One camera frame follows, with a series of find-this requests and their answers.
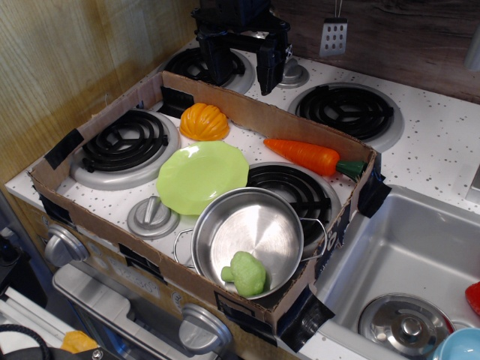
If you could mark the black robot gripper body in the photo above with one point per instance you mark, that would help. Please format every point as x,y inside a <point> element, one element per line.
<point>242,25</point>

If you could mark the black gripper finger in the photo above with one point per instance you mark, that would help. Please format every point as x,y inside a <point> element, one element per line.
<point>219,60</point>
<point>270,65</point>

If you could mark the green toy broccoli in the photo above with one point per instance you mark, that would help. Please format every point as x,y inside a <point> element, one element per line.
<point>246,272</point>

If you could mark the silver metal pan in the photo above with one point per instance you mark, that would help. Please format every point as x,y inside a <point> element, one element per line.
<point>255,221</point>

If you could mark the silver stovetop knob back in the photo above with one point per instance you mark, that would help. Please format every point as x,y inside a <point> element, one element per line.
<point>294,75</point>

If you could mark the silver stovetop knob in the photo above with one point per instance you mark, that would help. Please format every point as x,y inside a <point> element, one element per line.
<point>150,219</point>
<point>294,75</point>

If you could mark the back left black burner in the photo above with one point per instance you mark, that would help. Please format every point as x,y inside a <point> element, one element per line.
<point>189,63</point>

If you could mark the black burner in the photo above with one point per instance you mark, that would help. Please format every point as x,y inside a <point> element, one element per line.
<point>189,63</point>
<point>126,154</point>
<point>311,196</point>
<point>356,110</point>

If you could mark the hanging silver spatula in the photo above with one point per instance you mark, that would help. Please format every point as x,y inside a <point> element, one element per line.
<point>334,33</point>

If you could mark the orange toy pumpkin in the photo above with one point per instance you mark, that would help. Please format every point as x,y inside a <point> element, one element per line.
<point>204,122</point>

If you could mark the back right black burner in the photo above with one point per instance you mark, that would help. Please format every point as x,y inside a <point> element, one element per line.
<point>356,110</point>

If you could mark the orange toy carrot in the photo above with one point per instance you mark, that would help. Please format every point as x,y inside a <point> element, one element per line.
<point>319,159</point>

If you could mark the light green plastic plate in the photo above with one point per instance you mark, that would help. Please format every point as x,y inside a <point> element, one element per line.
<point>197,174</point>

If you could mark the front left black burner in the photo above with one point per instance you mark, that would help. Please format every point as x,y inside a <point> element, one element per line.
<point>126,154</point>

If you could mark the front right black burner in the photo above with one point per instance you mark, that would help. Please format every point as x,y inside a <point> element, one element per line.
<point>311,196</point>

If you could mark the silver stovetop knob front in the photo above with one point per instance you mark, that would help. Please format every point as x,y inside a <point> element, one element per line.
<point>150,219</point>

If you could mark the cardboard fence with black tape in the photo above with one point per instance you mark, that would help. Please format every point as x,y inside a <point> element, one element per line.
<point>279,327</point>

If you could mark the silver sink basin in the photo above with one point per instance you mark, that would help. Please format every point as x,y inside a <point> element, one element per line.
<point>413,245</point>

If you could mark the left silver oven knob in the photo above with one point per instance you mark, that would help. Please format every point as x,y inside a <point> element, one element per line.
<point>63,247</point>

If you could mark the silver oven knob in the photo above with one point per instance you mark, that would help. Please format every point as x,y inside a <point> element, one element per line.
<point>63,247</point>
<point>202,332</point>

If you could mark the right silver oven knob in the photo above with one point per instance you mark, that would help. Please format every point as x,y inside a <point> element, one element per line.
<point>202,332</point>

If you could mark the silver pot lid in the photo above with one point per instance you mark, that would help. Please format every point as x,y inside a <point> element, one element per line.
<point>404,324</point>

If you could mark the red toy item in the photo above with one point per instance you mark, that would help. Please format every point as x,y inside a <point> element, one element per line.
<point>472,294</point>

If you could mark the yellow orange object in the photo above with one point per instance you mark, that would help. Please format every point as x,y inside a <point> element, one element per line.
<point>77,342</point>

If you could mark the light blue bowl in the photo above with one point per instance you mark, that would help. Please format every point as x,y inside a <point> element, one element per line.
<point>461,344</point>

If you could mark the silver oven door handle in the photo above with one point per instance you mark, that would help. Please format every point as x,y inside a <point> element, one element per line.
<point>122,322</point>

